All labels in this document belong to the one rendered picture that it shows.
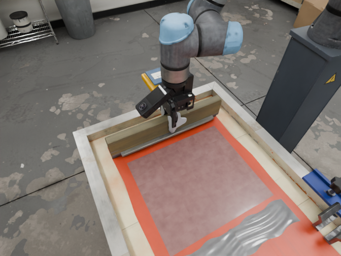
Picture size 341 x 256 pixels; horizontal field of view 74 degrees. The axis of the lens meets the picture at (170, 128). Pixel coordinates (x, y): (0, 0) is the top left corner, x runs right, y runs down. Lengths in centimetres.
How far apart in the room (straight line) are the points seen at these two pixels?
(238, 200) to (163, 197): 21
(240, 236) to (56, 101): 225
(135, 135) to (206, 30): 35
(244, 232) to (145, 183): 30
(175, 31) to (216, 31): 10
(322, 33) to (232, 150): 46
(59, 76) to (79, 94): 42
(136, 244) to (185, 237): 13
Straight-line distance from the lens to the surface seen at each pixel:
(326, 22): 90
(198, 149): 76
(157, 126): 70
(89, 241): 171
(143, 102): 63
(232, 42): 57
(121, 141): 68
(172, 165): 72
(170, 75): 58
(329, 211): 70
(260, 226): 69
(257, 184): 74
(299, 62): 95
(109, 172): 74
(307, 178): 76
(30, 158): 220
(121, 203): 68
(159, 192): 68
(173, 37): 52
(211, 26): 56
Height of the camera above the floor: 158
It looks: 50 degrees down
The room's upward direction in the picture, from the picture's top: straight up
